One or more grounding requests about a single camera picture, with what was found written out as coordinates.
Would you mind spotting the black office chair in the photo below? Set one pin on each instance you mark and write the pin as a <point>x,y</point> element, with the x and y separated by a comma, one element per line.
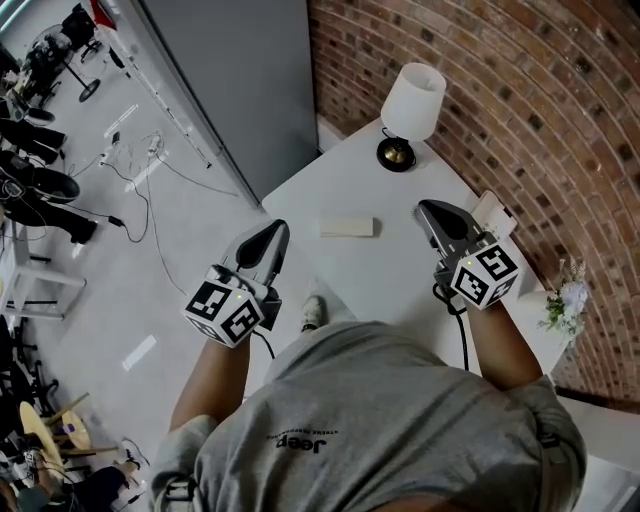
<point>20,365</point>
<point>82,25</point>

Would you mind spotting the small white rectangular box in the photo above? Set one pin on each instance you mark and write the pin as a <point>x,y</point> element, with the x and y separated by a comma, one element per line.
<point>347,226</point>

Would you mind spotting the person's left forearm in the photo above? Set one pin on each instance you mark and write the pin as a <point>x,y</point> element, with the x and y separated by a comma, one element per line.
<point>210,380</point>

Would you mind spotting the person's white shoe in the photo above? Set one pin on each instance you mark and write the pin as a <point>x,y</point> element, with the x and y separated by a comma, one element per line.
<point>314,310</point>

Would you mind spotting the white shade table lamp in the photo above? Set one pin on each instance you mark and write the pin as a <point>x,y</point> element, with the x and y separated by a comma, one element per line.
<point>412,100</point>

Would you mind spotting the black standing fan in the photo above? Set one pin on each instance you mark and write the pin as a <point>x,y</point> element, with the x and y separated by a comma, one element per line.
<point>60,55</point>

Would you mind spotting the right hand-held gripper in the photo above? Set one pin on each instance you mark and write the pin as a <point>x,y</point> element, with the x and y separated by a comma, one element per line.
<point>480,280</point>

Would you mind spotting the white power strip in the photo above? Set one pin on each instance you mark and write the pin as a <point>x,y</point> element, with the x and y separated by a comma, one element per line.
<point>155,145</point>

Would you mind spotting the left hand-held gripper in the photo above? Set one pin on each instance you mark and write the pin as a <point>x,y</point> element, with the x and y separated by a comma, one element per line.
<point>220,310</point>

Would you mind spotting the pale flower bouquet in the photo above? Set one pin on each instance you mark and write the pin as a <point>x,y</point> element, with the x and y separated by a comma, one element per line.
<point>567,300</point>

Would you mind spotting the person's gray t-shirt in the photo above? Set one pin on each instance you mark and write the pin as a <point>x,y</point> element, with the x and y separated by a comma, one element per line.
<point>375,425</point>

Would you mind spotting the red paper tag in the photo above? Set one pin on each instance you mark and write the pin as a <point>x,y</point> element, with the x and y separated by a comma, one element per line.
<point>105,10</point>

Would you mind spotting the round wooden stool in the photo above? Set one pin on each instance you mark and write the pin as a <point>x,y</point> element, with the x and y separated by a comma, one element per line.
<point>40,435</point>
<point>75,430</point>

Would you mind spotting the white work table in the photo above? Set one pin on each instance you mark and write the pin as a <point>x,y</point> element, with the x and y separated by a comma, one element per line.
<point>30,270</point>

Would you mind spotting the person's right forearm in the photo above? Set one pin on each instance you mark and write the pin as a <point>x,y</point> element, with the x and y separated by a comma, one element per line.
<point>505,345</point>

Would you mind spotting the black power adapter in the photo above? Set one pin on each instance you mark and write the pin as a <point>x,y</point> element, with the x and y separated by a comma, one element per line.
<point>116,138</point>

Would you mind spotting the white vase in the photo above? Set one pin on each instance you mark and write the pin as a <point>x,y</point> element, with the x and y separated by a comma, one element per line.
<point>532,300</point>

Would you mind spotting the white table with drawers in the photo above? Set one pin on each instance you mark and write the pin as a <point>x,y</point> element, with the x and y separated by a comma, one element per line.
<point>380,280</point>

